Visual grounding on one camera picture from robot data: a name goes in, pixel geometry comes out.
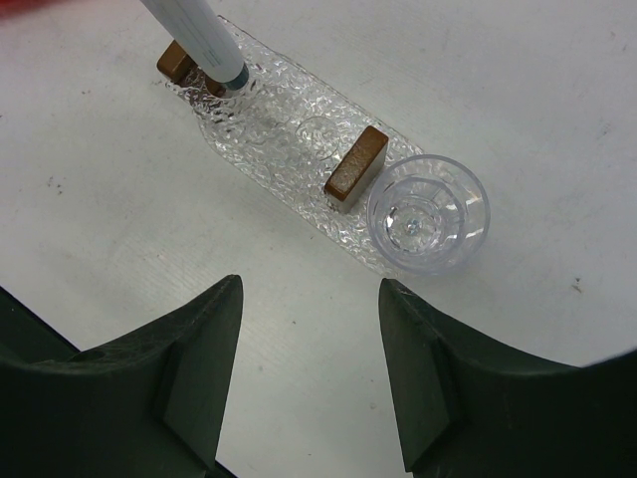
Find toothpaste tube black cap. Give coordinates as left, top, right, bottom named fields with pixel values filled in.
left=141, top=0, right=250, bottom=92

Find clear plastic cup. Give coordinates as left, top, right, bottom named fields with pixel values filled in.
left=366, top=154, right=491, bottom=276

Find red plastic compartment box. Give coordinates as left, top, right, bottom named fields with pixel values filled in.
left=0, top=0, right=50, bottom=20

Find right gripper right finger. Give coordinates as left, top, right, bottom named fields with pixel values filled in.
left=378, top=279, right=636, bottom=477

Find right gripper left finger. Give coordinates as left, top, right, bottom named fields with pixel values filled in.
left=1, top=275, right=244, bottom=477

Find clear tray brown handles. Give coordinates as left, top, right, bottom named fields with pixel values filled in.
left=166, top=19, right=423, bottom=277

